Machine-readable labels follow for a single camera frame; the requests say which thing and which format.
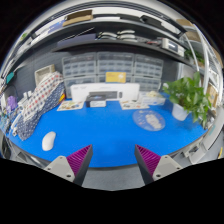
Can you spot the white keyboard box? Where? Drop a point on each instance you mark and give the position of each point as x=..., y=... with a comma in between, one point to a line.
x=100, y=87

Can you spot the small black box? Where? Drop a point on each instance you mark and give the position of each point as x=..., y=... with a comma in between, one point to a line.
x=96, y=99

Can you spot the green plant in white pot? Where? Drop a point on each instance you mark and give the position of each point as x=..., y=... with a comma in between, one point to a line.
x=186, y=95

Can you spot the small yellow object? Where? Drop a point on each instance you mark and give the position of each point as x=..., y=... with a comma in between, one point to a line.
x=62, y=98

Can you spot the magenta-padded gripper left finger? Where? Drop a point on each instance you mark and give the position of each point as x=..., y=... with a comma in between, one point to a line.
x=63, y=166

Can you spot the dark wall shelf unit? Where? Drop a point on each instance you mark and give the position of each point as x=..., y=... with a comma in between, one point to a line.
x=110, y=41

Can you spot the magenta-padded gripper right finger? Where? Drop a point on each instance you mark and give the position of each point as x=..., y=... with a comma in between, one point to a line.
x=163, y=165

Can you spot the red blue checkered cloth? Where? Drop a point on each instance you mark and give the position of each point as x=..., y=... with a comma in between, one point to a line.
x=41, y=95

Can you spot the white computer mouse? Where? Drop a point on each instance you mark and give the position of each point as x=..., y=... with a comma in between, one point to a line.
x=48, y=141

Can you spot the white plastic basket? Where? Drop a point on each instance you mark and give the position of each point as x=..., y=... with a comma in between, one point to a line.
x=44, y=73

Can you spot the yellow and blue box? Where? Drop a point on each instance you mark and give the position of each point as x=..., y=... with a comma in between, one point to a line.
x=116, y=77

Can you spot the white blue glove box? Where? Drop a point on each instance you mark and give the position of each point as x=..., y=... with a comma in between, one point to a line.
x=152, y=98

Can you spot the navy polka dot cloth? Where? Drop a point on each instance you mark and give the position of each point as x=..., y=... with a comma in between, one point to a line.
x=30, y=125

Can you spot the white metal shelf rack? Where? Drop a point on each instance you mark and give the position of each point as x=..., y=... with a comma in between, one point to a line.
x=206, y=63

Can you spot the small purple object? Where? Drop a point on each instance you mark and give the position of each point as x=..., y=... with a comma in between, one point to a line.
x=12, y=102

